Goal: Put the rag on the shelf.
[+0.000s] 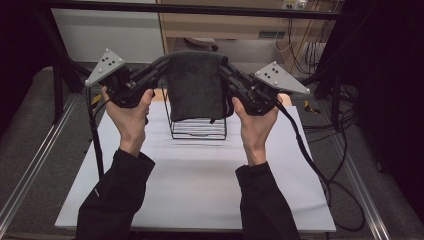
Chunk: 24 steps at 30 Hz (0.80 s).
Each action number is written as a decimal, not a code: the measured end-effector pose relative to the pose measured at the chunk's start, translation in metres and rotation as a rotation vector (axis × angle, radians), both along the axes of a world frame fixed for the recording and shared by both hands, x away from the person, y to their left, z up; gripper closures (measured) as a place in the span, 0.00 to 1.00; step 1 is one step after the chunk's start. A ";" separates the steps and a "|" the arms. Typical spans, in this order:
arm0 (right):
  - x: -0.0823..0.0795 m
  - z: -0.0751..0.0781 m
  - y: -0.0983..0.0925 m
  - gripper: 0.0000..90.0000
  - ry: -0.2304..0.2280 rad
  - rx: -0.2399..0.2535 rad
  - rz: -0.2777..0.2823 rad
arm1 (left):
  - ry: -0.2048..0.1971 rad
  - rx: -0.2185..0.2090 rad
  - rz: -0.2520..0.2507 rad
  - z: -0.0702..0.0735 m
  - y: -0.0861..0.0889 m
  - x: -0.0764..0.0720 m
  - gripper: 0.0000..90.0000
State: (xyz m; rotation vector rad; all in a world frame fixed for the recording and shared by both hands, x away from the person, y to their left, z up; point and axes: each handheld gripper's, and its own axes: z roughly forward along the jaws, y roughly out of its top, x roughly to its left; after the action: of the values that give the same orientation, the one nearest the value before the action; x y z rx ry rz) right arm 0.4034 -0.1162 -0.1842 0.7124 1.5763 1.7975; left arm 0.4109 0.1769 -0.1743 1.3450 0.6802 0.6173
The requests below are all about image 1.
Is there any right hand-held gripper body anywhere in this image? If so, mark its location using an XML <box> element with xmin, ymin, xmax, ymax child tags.
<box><xmin>229</xmin><ymin>60</ymin><xmax>312</xmax><ymax>117</ymax></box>

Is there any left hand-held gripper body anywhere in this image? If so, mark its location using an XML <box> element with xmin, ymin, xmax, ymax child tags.
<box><xmin>84</xmin><ymin>48</ymin><xmax>158</xmax><ymax>110</ymax></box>

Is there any dark grey towel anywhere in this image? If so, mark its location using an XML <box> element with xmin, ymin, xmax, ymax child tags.
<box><xmin>164</xmin><ymin>49</ymin><xmax>235</xmax><ymax>123</ymax></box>

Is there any black wire rack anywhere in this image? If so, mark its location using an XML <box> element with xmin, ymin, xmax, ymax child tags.
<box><xmin>161</xmin><ymin>83</ymin><xmax>229</xmax><ymax>141</ymax></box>

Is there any person's left hand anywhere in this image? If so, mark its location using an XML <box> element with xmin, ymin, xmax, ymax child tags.
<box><xmin>100</xmin><ymin>85</ymin><xmax>155</xmax><ymax>158</ymax></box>

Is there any person's right hand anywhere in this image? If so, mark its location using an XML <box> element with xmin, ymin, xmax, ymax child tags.
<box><xmin>231</xmin><ymin>94</ymin><xmax>281</xmax><ymax>167</ymax></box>

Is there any light wooden desk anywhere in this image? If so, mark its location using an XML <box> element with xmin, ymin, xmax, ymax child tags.
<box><xmin>156</xmin><ymin>0</ymin><xmax>338</xmax><ymax>74</ymax></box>

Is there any office chair base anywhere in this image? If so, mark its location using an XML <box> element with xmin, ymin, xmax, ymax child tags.
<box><xmin>183</xmin><ymin>36</ymin><xmax>220</xmax><ymax>52</ymax></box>

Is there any white cabinet panel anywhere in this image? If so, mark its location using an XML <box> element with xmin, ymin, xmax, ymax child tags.
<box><xmin>50</xmin><ymin>7</ymin><xmax>167</xmax><ymax>65</ymax></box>

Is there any white power strip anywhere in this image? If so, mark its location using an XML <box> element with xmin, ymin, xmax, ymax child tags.
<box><xmin>281</xmin><ymin>0</ymin><xmax>308</xmax><ymax>10</ymax></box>

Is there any white board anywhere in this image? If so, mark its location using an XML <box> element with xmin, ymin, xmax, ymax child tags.
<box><xmin>54</xmin><ymin>101</ymin><xmax>337</xmax><ymax>233</ymax></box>

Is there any black curtain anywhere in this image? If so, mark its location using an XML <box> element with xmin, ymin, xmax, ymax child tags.
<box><xmin>0</xmin><ymin>0</ymin><xmax>46</xmax><ymax>134</ymax></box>
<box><xmin>333</xmin><ymin>0</ymin><xmax>424</xmax><ymax>214</ymax></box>

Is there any left hand-held gripper black cable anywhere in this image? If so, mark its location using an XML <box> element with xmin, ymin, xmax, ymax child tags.
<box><xmin>84</xmin><ymin>86</ymin><xmax>111</xmax><ymax>181</ymax></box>

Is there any hand-held gripper black cable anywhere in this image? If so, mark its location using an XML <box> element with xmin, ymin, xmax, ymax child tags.
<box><xmin>274</xmin><ymin>99</ymin><xmax>366</xmax><ymax>233</ymax></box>
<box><xmin>84</xmin><ymin>86</ymin><xmax>111</xmax><ymax>181</ymax></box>

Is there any black metal frame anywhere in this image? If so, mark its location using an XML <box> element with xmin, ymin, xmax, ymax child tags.
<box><xmin>33</xmin><ymin>0</ymin><xmax>355</xmax><ymax>131</ymax></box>

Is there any right hand-held gripper black cable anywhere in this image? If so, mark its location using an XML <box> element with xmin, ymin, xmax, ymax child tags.
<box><xmin>274</xmin><ymin>99</ymin><xmax>366</xmax><ymax>233</ymax></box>

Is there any bundle of black floor cables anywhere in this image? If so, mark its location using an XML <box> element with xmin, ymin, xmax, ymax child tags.
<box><xmin>301</xmin><ymin>83</ymin><xmax>359</xmax><ymax>145</ymax></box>

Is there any aluminium rail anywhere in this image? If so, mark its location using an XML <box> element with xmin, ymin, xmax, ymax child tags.
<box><xmin>328</xmin><ymin>133</ymin><xmax>392</xmax><ymax>240</ymax></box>
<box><xmin>0</xmin><ymin>94</ymin><xmax>80</xmax><ymax>231</ymax></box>

